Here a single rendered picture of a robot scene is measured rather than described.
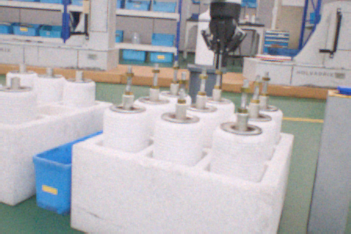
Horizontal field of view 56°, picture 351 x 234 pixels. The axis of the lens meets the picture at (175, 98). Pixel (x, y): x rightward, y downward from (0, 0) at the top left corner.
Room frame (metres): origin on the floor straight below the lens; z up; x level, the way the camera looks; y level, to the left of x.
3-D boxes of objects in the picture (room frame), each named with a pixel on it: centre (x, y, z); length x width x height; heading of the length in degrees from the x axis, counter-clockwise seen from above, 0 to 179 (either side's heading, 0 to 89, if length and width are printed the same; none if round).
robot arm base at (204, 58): (1.32, -0.11, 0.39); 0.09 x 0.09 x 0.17; 0
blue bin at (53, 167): (0.82, 0.20, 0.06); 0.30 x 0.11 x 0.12; 157
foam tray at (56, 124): (0.95, 0.45, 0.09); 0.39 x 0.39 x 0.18; 67
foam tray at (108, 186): (0.73, -0.06, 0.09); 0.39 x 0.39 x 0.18; 67
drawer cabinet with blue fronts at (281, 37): (6.37, -1.75, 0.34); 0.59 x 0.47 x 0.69; 0
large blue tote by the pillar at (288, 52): (5.31, -1.67, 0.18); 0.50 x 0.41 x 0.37; 4
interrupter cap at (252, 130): (0.57, -0.12, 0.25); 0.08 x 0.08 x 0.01
